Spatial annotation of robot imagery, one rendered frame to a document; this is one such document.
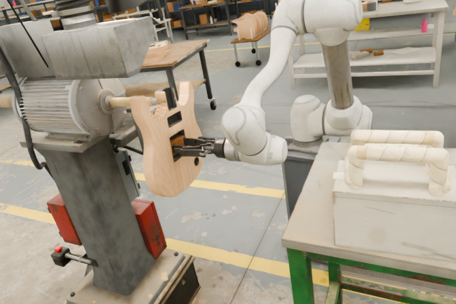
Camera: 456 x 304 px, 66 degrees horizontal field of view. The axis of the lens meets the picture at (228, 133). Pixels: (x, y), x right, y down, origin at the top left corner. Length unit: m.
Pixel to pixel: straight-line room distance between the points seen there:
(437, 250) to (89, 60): 1.04
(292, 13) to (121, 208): 1.13
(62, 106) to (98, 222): 0.55
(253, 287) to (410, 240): 1.33
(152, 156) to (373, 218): 0.71
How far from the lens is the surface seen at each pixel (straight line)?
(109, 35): 1.05
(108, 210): 1.67
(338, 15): 1.35
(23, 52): 1.49
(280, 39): 1.35
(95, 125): 1.36
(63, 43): 1.19
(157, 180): 1.25
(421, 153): 0.84
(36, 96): 1.50
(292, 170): 1.91
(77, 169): 1.54
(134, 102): 1.18
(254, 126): 1.00
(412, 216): 0.91
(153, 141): 1.21
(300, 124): 1.80
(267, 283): 2.16
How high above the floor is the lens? 1.61
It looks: 25 degrees down
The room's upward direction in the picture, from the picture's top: 10 degrees counter-clockwise
